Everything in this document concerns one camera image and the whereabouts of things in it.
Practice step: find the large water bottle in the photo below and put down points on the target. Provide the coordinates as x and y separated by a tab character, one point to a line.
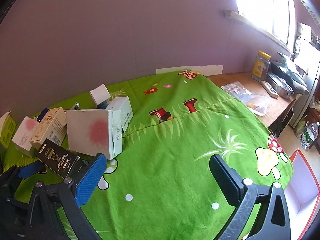
310	135

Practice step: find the white paper strip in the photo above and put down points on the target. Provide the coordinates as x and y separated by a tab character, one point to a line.
190	68

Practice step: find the large white pink-spot box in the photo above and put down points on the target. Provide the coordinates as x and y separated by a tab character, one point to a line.
92	132

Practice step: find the white remote control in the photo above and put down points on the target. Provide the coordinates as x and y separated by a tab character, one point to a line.
269	89

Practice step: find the dark blue object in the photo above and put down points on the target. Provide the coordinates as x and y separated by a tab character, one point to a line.
43	115

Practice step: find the black product box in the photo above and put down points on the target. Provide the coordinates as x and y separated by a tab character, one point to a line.
57	157

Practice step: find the green plastic bag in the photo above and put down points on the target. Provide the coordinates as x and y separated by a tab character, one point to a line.
300	127

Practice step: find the green printed blanket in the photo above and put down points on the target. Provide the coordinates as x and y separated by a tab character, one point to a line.
170	142

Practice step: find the small white pink-spot box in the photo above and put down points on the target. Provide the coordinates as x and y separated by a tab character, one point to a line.
25	135

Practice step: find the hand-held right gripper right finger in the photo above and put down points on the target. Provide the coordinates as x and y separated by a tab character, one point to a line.
225	180

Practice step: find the window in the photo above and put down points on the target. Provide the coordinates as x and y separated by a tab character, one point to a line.
262	5

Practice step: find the red cardboard box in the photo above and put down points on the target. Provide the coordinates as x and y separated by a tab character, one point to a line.
306	180

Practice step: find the small silver object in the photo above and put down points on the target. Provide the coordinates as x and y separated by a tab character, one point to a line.
75	106

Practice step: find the yellow-green box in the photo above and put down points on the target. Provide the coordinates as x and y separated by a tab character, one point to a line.
7	132

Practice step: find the plastic bag with food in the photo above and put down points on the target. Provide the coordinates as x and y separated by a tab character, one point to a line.
257	105

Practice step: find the black pan with lid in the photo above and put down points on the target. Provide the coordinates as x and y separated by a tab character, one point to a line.
290	73

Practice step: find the small white cube box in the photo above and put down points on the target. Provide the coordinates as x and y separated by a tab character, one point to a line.
99	93

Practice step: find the white box with product picture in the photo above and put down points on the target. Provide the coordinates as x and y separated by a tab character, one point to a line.
48	127

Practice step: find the clear plastic bag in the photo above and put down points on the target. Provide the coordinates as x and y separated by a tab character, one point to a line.
236	88

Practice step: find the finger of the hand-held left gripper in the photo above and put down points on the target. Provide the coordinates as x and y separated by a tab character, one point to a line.
28	171

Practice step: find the wooden window sill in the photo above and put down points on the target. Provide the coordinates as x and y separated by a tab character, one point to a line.
255	28

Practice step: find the wooden table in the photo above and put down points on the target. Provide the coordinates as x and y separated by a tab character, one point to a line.
277	107

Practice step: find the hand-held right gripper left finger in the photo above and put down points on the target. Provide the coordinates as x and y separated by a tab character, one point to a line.
90	180

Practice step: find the yellow-lid glass jar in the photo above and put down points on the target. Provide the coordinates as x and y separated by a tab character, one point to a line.
260	66

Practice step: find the white refrigerator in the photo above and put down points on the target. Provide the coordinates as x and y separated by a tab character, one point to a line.
306	65

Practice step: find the white box with text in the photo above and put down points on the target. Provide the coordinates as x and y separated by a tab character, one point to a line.
125	112

